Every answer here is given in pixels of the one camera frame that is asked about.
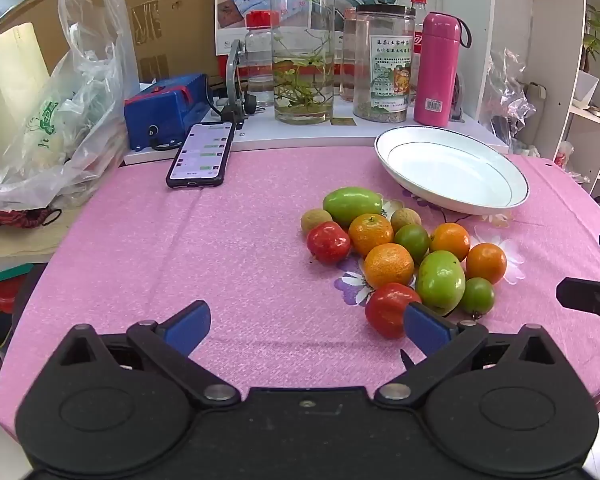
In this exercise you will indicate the pink tablecloth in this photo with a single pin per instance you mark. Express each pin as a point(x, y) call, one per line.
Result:
point(205, 260)

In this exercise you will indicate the white shelving unit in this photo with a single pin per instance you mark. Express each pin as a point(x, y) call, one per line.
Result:
point(570, 60)

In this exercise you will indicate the blue device box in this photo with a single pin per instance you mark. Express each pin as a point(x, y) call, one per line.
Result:
point(160, 110)

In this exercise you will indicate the clear labelled jar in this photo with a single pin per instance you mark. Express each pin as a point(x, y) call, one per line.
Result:
point(382, 60)

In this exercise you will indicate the clear red cap bottle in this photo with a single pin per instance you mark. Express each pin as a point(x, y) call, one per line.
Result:
point(260, 50)

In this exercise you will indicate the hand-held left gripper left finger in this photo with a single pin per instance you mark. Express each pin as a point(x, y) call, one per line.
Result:
point(190, 322)

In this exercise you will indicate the white raised board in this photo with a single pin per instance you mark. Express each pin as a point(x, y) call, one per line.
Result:
point(305, 136)

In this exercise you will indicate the crumpled clear plastic bag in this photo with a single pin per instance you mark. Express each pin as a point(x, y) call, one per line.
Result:
point(510, 95)

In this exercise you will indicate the potted green plant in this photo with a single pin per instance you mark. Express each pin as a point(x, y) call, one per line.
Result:
point(594, 35)

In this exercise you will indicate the small brown fruit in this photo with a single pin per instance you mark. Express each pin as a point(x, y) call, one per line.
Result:
point(315, 220)
point(405, 218)

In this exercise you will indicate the large green fruit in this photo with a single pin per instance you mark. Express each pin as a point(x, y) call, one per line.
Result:
point(352, 204)
point(440, 282)

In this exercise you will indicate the brown cardboard box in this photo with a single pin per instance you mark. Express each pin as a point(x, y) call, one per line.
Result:
point(180, 10)

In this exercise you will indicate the red black cloth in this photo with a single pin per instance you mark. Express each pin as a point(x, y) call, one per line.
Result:
point(10, 220)

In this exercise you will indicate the orange tangerine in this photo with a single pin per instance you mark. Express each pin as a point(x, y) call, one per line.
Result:
point(388, 265)
point(486, 262)
point(370, 234)
point(451, 240)

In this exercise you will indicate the black smartphone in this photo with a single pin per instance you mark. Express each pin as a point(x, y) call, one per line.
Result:
point(202, 152)

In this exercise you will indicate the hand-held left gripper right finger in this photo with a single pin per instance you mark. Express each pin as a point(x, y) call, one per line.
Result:
point(425, 327)

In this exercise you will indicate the grey metal stand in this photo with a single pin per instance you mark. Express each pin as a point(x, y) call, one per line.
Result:
point(232, 75)

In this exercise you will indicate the white plate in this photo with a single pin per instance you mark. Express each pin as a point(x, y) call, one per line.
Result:
point(455, 170)

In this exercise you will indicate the red fruit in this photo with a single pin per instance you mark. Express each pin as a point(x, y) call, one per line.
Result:
point(328, 242)
point(385, 310)

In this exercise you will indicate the small green fruit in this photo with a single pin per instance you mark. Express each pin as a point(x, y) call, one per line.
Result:
point(414, 242)
point(478, 296)

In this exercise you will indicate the cream cardboard sheet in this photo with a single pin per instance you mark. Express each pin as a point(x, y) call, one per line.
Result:
point(10, 85)

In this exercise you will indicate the glass vase with plant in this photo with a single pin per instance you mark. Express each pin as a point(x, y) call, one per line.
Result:
point(302, 60)

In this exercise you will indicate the pink thermos bottle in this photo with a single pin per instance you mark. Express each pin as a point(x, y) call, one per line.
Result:
point(437, 70)

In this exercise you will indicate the small gold tag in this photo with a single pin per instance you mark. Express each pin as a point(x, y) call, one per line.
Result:
point(342, 122)

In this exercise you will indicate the red cap cola bottle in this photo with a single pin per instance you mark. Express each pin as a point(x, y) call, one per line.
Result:
point(418, 2)

